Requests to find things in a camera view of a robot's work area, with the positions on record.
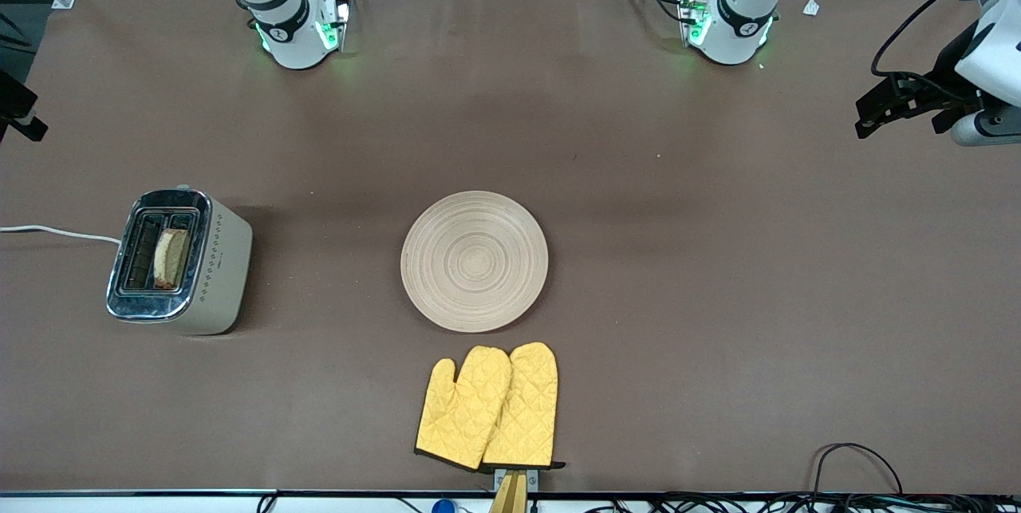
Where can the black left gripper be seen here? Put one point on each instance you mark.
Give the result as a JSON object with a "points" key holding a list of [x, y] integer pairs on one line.
{"points": [[947, 73]]}

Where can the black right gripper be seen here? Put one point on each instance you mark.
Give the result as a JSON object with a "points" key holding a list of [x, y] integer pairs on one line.
{"points": [[11, 100]]}

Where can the brown bread slice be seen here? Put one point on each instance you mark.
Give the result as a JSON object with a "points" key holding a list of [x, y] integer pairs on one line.
{"points": [[171, 258]]}

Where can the round wooden plate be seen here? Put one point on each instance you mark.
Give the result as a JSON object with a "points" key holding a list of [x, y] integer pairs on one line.
{"points": [[475, 262]]}

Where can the cream and chrome toaster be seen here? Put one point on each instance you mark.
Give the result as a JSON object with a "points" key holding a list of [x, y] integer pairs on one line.
{"points": [[215, 274]]}

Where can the small white paper scrap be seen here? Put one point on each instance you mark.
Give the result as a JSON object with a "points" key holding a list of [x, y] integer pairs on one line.
{"points": [[811, 7]]}

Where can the brown table cover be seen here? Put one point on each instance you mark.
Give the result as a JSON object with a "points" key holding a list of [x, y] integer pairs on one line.
{"points": [[678, 218]]}

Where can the yellow oven mitt with loop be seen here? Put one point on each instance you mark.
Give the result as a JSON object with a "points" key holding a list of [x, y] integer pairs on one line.
{"points": [[526, 409]]}

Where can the yellow oven mitt with thumb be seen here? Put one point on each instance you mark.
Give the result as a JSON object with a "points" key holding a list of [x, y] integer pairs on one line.
{"points": [[463, 409]]}

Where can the yellow wooden stick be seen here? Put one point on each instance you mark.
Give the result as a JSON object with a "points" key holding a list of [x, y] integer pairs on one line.
{"points": [[510, 495]]}

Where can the small blue round object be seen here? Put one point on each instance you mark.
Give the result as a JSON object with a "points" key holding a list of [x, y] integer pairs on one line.
{"points": [[443, 507]]}

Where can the grey metal table bracket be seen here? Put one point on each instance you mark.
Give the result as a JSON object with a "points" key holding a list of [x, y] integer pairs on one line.
{"points": [[533, 479]]}

